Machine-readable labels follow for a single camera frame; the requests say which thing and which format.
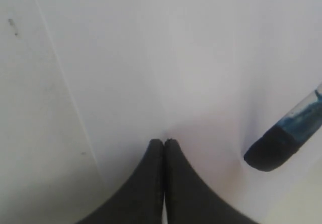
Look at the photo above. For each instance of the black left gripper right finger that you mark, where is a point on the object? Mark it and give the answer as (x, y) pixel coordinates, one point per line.
(188, 199)

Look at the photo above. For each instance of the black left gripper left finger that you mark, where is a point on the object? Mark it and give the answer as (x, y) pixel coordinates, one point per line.
(140, 198)

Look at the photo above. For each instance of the black paintbrush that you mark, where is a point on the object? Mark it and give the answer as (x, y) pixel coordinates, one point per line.
(286, 136)

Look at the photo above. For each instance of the white paper sheet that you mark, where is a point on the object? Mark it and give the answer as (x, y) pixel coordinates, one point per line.
(212, 74)

